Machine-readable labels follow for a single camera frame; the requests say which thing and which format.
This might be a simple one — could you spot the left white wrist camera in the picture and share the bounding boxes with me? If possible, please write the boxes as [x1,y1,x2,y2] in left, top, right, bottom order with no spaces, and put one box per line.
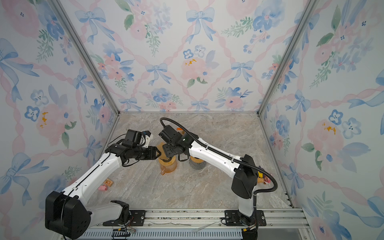
[141,131,153,148]

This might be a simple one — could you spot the orange coffee filter pack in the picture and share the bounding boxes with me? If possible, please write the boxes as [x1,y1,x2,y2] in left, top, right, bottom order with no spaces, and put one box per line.
[177,128,185,135]

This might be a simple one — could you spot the wooden ring dripper holder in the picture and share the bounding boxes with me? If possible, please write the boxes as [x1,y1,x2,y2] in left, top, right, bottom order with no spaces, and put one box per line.
[190,157,205,164]

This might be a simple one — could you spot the small wooden block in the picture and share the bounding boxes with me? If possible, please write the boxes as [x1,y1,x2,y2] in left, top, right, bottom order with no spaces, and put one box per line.
[103,179,114,188]

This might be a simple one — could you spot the grey glass carafe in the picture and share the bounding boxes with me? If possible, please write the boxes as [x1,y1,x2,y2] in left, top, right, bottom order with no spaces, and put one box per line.
[189,161,207,170]

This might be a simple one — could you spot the small pink pig toy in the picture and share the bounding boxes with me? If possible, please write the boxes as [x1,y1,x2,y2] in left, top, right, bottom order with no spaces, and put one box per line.
[98,185,108,192]

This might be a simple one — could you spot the small colourful toy figures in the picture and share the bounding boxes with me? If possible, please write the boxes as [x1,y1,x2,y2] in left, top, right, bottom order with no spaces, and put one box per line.
[258,173,271,185]

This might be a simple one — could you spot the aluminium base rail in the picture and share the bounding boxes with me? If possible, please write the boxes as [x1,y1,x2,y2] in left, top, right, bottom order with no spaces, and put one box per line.
[56,206,316,240]

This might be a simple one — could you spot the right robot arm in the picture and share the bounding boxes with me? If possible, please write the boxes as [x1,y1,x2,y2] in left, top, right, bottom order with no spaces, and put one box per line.
[159,125,259,226]

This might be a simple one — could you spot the orange glass carafe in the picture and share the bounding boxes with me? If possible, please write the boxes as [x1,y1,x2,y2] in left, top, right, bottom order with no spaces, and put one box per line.
[160,163,177,175]

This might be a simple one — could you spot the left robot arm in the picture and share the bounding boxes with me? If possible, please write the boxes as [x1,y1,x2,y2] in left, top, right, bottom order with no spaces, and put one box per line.
[45,130,161,240]

